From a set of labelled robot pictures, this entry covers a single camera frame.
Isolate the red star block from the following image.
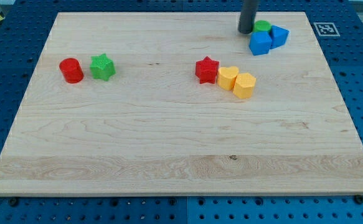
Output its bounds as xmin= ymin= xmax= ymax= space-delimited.
xmin=195 ymin=56 xmax=220 ymax=84

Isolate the green star block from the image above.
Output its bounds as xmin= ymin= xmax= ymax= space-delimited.
xmin=90 ymin=54 xmax=116 ymax=82

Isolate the wooden board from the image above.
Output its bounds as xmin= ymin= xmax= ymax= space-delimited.
xmin=0 ymin=12 xmax=363 ymax=197

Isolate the yellow heart block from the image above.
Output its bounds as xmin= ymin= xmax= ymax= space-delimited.
xmin=217 ymin=66 xmax=239 ymax=91

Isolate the yellow hexagon block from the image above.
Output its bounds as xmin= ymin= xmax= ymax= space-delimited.
xmin=233 ymin=73 xmax=257 ymax=99

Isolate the blue cube block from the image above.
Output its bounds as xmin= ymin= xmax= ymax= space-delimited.
xmin=249 ymin=31 xmax=272 ymax=55

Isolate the green cylinder block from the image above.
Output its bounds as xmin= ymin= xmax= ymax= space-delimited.
xmin=253 ymin=20 xmax=272 ymax=33

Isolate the red cylinder block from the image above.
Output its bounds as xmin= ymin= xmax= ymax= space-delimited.
xmin=59 ymin=58 xmax=84 ymax=83

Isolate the blue triangular block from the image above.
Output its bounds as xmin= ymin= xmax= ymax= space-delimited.
xmin=270 ymin=26 xmax=290 ymax=49

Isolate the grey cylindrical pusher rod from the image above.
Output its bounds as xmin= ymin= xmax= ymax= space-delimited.
xmin=238 ymin=0 xmax=260 ymax=34

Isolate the white fiducial marker tag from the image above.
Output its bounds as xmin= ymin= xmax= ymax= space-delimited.
xmin=313 ymin=22 xmax=340 ymax=37

